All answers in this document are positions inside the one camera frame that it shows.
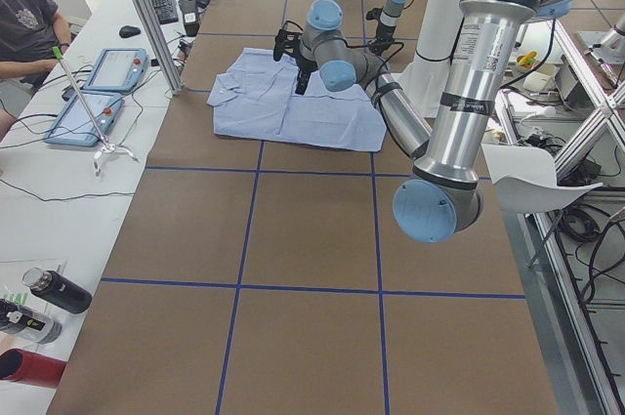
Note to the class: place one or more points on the red cylinder bottle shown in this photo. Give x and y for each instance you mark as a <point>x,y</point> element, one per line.
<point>28,368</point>

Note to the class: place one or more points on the seated person grey shirt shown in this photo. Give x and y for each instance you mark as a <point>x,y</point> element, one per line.
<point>30,30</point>

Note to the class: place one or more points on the aluminium frame post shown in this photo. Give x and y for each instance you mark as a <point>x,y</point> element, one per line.
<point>158,44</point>

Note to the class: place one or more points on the black water bottle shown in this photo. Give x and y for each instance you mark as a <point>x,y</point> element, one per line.
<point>57,290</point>

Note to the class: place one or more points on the light blue striped shirt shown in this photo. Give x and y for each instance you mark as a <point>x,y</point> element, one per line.
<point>255,99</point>

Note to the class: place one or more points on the white plastic chair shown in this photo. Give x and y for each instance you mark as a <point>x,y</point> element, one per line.
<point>525,179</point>

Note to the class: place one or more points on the reacher grabber stick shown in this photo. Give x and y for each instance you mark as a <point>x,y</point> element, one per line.
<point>107,146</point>

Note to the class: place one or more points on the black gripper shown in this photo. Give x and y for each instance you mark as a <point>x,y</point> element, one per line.
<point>306,64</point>
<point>383,33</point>

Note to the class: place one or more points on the black computer mouse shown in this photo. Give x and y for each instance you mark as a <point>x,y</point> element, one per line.
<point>127,31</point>

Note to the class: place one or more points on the blue teach pendant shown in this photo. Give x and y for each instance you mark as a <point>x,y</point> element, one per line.
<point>117,70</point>
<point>73,126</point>

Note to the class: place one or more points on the lower blue teach pendant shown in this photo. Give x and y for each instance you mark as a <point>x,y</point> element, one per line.
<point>73,126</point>

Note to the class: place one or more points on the black keyboard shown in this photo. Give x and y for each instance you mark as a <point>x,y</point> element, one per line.
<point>165,10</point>

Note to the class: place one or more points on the upper blue teach pendant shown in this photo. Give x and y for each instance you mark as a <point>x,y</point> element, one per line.
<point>117,70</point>

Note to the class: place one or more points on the grey black bottle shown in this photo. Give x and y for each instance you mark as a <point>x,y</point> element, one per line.
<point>29,324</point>

